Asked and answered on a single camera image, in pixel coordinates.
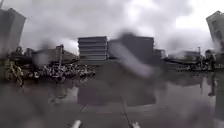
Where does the tall pale building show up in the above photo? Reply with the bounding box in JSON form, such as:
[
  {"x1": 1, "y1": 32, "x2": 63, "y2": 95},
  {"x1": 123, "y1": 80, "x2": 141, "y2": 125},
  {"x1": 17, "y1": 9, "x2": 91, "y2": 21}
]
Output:
[{"x1": 205, "y1": 10, "x2": 224, "y2": 51}]

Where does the row of parked bicycles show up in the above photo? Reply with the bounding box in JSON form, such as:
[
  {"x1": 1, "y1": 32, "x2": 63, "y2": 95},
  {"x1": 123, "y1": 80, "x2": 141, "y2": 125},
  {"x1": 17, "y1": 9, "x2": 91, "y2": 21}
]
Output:
[{"x1": 3, "y1": 61, "x2": 97, "y2": 84}]

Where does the dark grey building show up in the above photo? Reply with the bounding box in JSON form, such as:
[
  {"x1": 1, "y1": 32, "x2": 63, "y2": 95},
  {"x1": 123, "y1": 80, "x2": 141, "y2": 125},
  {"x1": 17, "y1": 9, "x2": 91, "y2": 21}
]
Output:
[{"x1": 108, "y1": 33, "x2": 156, "y2": 66}]

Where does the person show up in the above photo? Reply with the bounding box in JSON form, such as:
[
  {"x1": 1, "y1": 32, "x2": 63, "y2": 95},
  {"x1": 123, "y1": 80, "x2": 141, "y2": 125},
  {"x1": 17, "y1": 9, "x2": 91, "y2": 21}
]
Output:
[{"x1": 204, "y1": 49, "x2": 217, "y2": 72}]

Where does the tall grey building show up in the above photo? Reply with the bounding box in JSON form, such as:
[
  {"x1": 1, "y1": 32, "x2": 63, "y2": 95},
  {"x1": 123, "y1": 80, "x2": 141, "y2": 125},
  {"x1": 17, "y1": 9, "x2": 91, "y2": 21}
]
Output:
[{"x1": 0, "y1": 7, "x2": 27, "y2": 58}]

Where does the pale building with horizontal bands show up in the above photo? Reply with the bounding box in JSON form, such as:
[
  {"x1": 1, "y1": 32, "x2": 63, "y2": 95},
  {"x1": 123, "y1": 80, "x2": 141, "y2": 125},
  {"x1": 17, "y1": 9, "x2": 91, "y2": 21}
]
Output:
[{"x1": 77, "y1": 35, "x2": 109, "y2": 66}]

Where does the robot's own part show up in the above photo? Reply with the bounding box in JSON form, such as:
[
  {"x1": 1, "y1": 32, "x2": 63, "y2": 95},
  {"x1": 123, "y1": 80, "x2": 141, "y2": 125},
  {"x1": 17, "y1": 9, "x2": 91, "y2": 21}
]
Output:
[
  {"x1": 131, "y1": 121, "x2": 141, "y2": 128},
  {"x1": 70, "y1": 119, "x2": 83, "y2": 128}
]

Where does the low building with sloped roof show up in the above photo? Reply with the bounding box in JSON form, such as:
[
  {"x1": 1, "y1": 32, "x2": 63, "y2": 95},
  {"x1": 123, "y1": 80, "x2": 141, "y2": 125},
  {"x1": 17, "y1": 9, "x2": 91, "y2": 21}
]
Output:
[{"x1": 24, "y1": 44, "x2": 80, "y2": 66}]

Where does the wet grey paved ground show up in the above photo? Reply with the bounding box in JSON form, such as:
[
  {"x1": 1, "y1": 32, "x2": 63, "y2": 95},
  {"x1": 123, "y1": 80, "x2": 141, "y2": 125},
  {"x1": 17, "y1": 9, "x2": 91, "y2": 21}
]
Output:
[{"x1": 0, "y1": 68, "x2": 224, "y2": 128}]

